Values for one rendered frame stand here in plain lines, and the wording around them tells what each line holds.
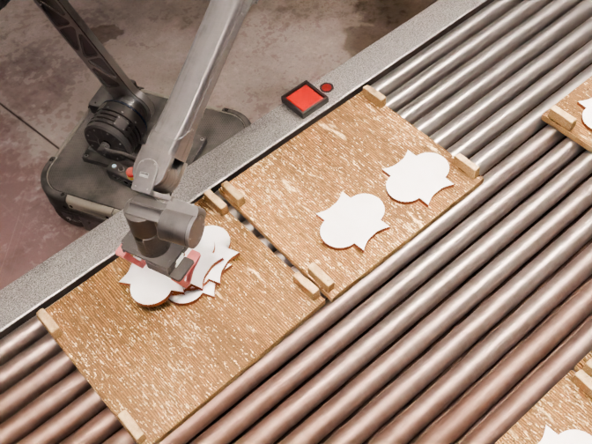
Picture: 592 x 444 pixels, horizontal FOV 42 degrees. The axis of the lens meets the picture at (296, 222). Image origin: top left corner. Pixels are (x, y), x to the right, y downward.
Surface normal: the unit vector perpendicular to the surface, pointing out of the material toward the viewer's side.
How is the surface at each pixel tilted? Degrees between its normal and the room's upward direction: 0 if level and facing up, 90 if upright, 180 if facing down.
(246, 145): 0
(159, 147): 30
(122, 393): 0
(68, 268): 0
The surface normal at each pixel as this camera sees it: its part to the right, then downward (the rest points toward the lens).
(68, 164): -0.07, -0.58
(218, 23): -0.19, -0.11
